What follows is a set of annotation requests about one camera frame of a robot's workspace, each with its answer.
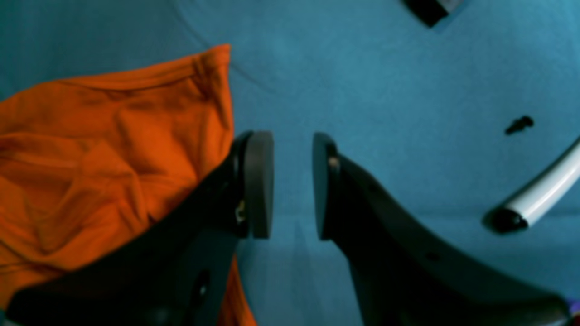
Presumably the black and white marker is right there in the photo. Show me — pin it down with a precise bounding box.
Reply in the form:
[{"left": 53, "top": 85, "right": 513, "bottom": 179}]
[{"left": 484, "top": 139, "right": 580, "bottom": 235}]

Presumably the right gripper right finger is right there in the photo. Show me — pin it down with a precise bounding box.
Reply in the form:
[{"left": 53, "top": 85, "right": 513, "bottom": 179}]
[{"left": 312, "top": 132, "right": 571, "bottom": 326}]

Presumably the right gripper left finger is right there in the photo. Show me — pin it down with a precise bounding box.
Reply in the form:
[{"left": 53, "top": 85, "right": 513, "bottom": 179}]
[{"left": 5, "top": 131, "right": 274, "bottom": 326}]

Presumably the orange t-shirt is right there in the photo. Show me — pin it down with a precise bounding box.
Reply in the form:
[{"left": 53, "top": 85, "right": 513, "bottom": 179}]
[{"left": 0, "top": 44, "right": 256, "bottom": 326}]

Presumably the grey remote control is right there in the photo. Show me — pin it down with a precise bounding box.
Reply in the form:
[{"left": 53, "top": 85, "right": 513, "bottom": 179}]
[{"left": 402, "top": 0, "right": 464, "bottom": 28}]

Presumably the blue-grey table cloth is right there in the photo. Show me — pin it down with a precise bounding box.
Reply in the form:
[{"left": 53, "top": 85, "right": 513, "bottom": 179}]
[{"left": 1, "top": 0, "right": 580, "bottom": 326}]

